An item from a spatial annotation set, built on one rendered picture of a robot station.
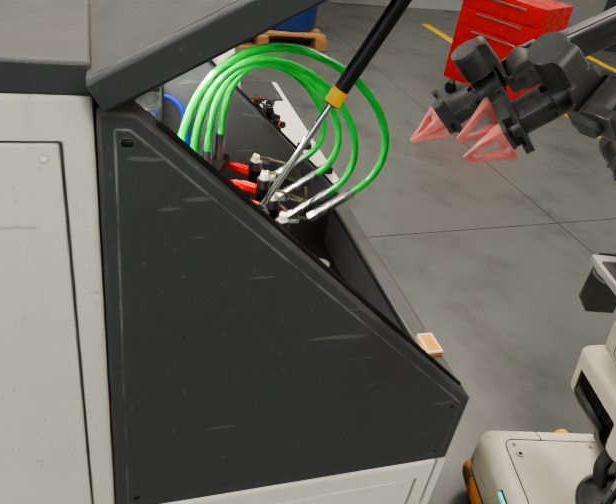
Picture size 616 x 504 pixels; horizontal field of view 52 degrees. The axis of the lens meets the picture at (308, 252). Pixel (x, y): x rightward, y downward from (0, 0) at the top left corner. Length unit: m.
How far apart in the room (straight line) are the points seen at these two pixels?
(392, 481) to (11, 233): 0.80
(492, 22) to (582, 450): 3.82
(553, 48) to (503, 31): 4.31
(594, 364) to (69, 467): 1.13
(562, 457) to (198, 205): 1.59
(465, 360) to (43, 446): 2.00
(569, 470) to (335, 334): 1.29
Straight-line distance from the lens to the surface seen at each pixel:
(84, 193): 0.69
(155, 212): 0.70
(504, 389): 2.63
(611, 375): 1.56
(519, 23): 5.23
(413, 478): 1.24
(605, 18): 1.30
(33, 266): 0.74
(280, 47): 1.02
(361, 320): 0.88
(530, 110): 1.02
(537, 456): 2.05
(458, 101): 1.29
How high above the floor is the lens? 1.70
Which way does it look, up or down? 34 degrees down
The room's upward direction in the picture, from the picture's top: 10 degrees clockwise
